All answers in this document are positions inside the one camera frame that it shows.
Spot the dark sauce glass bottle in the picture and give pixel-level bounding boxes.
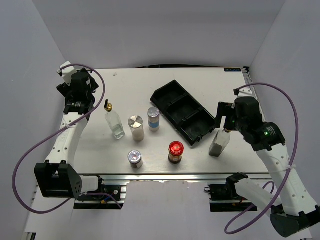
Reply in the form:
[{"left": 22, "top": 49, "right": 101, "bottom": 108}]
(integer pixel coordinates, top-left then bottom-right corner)
[{"left": 208, "top": 129, "right": 231, "bottom": 157}]

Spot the clear glass oil bottle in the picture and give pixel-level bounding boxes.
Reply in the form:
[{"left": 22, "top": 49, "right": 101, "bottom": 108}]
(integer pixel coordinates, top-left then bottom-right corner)
[{"left": 104, "top": 99, "right": 125, "bottom": 140}]

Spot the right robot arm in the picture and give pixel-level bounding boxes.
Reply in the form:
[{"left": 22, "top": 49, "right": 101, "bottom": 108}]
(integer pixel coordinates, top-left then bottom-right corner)
[{"left": 215, "top": 96, "right": 320, "bottom": 238}]

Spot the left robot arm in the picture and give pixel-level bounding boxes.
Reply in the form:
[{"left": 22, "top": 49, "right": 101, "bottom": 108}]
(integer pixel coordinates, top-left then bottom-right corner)
[{"left": 34, "top": 68, "right": 106, "bottom": 200}]

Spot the black three-compartment tray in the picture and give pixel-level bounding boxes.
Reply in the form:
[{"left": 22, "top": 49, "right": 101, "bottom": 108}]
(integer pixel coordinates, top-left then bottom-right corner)
[{"left": 150, "top": 80, "right": 216, "bottom": 146}]

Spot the red-lid brown sauce jar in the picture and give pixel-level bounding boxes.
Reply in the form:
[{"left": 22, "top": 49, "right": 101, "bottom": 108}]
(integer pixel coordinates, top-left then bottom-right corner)
[{"left": 168, "top": 141, "right": 184, "bottom": 164}]

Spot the silver-lid white powder jar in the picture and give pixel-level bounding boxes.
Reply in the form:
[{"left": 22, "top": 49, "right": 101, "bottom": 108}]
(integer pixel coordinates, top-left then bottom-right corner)
[{"left": 128, "top": 115, "right": 145, "bottom": 142}]

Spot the blue-label spice shaker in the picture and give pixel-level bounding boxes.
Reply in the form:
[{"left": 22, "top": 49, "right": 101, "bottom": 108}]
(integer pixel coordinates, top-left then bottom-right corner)
[{"left": 147, "top": 107, "right": 160, "bottom": 132}]

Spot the silver-lid dark spice jar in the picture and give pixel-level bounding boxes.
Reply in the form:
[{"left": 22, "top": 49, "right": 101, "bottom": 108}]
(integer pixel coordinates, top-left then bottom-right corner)
[{"left": 127, "top": 150, "right": 143, "bottom": 169}]

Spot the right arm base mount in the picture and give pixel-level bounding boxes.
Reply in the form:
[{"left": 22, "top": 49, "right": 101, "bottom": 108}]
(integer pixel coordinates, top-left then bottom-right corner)
[{"left": 203, "top": 180, "right": 252, "bottom": 213}]

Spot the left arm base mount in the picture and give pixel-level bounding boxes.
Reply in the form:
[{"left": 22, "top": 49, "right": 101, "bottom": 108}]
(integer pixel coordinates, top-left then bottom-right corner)
[{"left": 73, "top": 178, "right": 127, "bottom": 210}]

